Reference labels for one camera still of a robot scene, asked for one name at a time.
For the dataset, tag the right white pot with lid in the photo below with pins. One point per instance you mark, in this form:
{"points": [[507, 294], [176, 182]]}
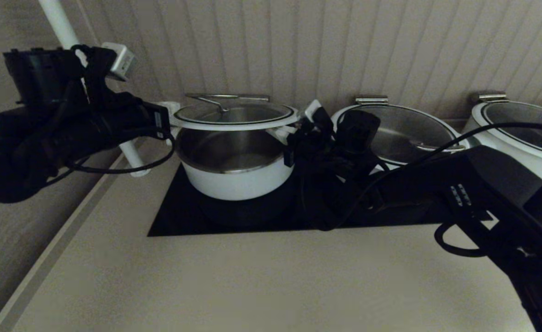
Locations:
{"points": [[524, 115]]}

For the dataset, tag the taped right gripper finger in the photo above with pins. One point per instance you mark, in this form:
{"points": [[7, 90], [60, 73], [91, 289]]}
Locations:
{"points": [[285, 129], [287, 137]]}

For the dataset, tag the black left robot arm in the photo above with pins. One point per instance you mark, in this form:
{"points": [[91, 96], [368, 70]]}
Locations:
{"points": [[3, 170]]}

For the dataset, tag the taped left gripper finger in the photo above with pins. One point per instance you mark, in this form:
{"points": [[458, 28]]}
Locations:
{"points": [[169, 107], [175, 119]]}

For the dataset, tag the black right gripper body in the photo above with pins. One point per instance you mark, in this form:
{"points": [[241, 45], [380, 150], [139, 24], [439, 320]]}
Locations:
{"points": [[326, 175]]}

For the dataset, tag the black glass cooktop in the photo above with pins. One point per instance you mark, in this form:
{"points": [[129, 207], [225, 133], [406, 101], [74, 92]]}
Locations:
{"points": [[179, 216]]}

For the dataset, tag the white round pole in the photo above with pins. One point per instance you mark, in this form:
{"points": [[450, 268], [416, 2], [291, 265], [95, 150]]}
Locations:
{"points": [[59, 23]]}

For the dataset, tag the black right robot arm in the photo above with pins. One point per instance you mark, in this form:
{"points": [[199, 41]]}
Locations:
{"points": [[483, 184]]}

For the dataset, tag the glass lid with white rim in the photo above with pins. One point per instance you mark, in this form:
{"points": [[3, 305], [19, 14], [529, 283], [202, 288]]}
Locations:
{"points": [[234, 115], [414, 129]]}

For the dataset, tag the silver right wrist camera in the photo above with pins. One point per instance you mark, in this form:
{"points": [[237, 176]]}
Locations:
{"points": [[313, 109]]}

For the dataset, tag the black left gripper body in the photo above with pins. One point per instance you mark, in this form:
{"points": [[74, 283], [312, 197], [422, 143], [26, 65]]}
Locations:
{"points": [[123, 120]]}

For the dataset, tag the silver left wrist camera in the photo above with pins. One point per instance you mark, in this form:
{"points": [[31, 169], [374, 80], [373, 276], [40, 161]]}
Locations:
{"points": [[120, 62]]}

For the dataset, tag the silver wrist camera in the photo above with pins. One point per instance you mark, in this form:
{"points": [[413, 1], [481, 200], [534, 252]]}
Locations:
{"points": [[120, 62], [313, 109]]}

